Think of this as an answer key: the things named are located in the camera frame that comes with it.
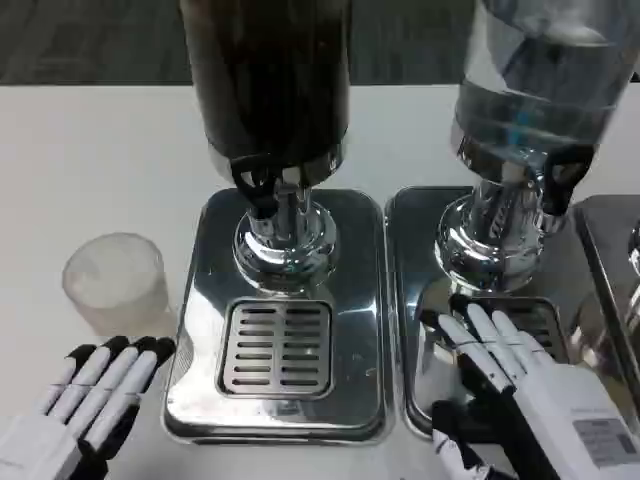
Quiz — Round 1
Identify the dark coffee drink dispenser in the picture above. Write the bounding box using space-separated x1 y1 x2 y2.
177 0 354 292

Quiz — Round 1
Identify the clear water drink dispenser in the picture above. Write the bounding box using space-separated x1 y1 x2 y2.
433 0 640 296

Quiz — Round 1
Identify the black dispenser tap handle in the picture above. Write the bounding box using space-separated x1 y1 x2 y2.
542 144 594 217
230 153 275 220

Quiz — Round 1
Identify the chrome dispenser stand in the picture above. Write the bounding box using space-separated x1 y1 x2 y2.
627 217 640 321

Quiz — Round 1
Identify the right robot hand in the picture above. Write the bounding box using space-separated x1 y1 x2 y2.
418 293 640 480

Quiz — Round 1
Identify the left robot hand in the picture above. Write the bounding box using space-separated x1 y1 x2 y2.
0 335 177 480

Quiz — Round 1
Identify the slotted steel drip grid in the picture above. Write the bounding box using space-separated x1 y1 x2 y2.
215 298 334 396
449 297 571 364

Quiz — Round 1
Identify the steel drip tray base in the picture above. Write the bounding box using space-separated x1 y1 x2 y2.
162 187 389 444
572 194 640 381
385 185 632 441

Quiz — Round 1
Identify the clear ribbed glass cup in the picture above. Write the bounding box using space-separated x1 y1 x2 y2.
61 232 177 337

